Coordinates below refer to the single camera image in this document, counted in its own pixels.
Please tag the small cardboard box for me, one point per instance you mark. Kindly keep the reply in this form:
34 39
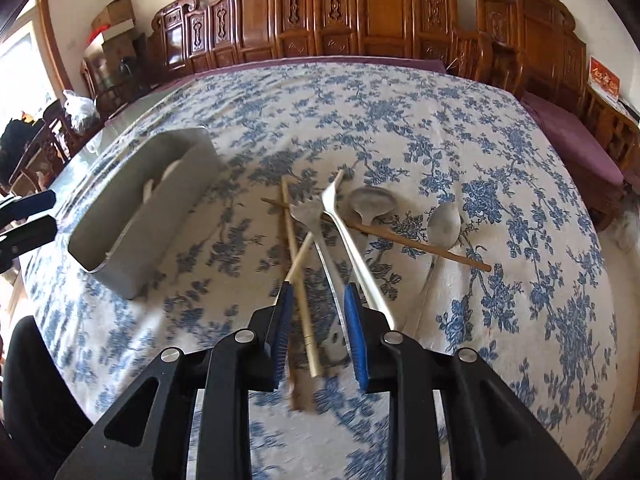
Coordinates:
117 12

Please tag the short purple seat cushion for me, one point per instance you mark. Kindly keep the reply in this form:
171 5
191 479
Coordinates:
570 135

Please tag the metal fork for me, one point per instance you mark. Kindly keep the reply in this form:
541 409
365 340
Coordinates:
302 217
350 245

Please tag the grey metal utensil box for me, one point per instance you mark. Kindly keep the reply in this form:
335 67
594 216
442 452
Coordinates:
165 240

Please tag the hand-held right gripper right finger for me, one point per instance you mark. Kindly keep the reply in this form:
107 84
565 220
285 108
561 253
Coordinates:
353 340

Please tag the window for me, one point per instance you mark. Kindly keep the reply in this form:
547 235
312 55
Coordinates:
20 60

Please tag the brown wooden chopstick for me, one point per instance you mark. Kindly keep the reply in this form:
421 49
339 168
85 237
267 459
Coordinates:
425 250
297 392

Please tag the black bag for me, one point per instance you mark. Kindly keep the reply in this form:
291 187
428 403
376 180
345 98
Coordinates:
15 145

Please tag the blue floral tablecloth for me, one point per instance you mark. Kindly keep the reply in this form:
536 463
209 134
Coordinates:
350 120

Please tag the brown wooden chair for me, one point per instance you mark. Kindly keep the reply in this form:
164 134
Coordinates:
107 85

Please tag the grey fluffy thing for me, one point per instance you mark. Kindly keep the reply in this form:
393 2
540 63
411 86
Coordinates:
625 232

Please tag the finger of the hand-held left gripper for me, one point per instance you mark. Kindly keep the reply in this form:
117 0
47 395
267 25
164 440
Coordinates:
30 237
27 205

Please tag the round-bowl metal spoon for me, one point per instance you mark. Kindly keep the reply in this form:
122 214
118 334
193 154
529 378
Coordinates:
372 202

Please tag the large cardboard box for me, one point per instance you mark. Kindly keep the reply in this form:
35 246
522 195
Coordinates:
120 45

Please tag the person's black clothing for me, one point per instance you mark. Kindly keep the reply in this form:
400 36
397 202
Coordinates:
35 395

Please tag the white plastic bag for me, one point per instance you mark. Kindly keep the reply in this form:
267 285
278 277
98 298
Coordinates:
80 110

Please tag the dark wooden chair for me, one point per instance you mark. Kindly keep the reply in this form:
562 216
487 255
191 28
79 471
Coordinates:
50 145

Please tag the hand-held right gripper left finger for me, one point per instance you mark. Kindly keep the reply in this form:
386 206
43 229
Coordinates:
281 335

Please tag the red gift box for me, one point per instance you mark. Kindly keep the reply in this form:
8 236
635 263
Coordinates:
605 77

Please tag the long purple seat cushion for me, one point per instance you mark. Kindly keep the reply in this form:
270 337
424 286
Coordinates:
350 60

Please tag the short carved wooden sofa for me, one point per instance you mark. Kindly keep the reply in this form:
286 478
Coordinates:
540 35

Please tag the long carved wooden sofa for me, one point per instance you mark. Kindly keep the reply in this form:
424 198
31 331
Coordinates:
380 10

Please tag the white ceramic spoon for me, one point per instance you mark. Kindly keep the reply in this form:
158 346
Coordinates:
150 189

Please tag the dark metal knife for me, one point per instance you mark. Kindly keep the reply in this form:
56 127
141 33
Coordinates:
445 227

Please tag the pale bamboo chopstick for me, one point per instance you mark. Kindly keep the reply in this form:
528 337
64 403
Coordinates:
305 310
300 257

